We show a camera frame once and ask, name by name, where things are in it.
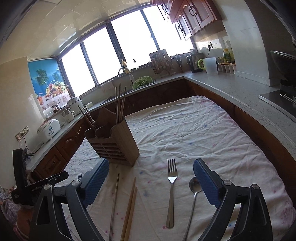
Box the steel spoon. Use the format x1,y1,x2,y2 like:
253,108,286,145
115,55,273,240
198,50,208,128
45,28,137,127
182,177,203,241

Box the metal chopstick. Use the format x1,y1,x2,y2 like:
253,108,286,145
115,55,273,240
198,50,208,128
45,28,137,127
108,173,120,241

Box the steel fork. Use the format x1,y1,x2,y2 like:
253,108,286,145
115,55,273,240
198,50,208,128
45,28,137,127
77,173,82,181
166,158,178,228

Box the wooden utensil holder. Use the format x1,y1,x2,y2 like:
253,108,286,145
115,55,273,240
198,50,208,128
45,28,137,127
84,107,139,167

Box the white dotted tablecloth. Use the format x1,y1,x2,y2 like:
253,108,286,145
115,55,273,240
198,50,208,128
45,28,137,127
59,94,296,241

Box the light bamboo chopstick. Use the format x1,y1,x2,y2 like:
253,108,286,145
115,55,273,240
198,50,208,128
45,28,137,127
124,187,137,241
120,178,136,241

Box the white rice cooker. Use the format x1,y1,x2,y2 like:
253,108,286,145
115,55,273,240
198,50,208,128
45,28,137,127
37,119,60,144

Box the small white blender pot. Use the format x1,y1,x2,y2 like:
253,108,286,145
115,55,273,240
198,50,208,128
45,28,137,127
62,108,76,123

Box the chopsticks in holder left slot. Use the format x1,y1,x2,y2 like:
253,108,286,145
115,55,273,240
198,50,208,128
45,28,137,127
78,106,97,130

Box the chopsticks in holder slot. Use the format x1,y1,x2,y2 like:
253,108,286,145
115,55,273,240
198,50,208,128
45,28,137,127
78,106,97,130
115,84,126,124

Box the white electric pot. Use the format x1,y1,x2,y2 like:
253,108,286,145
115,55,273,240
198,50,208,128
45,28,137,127
67,96,83,115

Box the chopsticks in holder right slot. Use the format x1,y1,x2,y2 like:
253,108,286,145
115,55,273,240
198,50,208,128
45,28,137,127
115,84,126,124

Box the fruit beach poster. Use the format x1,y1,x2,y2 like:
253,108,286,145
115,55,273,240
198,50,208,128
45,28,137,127
28,59,70,111

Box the chrome sink faucet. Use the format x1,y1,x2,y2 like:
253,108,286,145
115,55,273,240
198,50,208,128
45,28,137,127
118,66,135,84

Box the black gas stove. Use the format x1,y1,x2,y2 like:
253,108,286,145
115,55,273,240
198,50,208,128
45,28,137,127
259,80,296,122

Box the green vegetable colander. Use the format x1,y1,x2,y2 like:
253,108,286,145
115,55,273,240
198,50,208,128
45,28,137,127
132,76,153,90

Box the white plastic jug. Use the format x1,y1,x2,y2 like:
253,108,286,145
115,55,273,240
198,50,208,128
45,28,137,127
198,57,218,75

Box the spice bottle rack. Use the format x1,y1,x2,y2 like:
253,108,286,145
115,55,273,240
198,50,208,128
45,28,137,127
217,48,236,74

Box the yellow dish soap bottle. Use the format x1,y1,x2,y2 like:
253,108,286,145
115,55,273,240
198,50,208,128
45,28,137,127
121,59,130,74

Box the black electric kettle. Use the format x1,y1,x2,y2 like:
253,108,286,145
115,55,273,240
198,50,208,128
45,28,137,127
186,49,203,73

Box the wooden knife rack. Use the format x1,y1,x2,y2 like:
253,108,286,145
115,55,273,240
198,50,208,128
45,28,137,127
149,49,173,75

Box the upper wooden cabinets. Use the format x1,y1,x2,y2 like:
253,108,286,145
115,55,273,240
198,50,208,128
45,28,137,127
151,0,225,41

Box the wall power socket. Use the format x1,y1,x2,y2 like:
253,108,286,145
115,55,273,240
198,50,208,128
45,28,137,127
15,126,30,142

